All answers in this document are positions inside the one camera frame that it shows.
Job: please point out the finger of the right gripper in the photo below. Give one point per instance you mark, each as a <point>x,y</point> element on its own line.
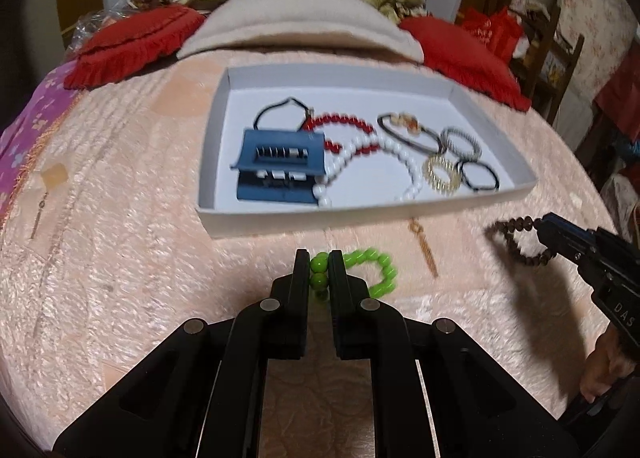
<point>567,228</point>
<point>571,244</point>

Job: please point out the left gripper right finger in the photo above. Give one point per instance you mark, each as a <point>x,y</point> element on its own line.
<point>435,391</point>

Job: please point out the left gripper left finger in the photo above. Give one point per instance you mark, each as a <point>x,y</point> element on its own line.
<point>199,393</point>

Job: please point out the silver woven bangle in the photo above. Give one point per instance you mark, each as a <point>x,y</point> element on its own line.
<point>463,145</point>

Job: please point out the blue hair claw clip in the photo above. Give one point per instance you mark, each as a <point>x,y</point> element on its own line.
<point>280,166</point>

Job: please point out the person's right hand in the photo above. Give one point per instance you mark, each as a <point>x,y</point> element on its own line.
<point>605,365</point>

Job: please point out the wooden chair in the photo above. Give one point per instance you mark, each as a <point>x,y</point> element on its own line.
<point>546,68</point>

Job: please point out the right red cushion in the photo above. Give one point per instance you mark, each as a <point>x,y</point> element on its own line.
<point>456,54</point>

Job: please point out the red gift bag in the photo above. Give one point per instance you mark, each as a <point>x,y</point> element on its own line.
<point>499,33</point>

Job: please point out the white cardboard box tray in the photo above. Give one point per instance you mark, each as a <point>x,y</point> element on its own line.
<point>383,155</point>

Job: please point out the purple floral sheet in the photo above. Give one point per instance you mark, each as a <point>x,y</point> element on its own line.
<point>45,109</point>

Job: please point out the beige pillow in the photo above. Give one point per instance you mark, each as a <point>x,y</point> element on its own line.
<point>323,24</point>

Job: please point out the left red fringed cushion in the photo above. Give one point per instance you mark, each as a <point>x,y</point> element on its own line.
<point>124,48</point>

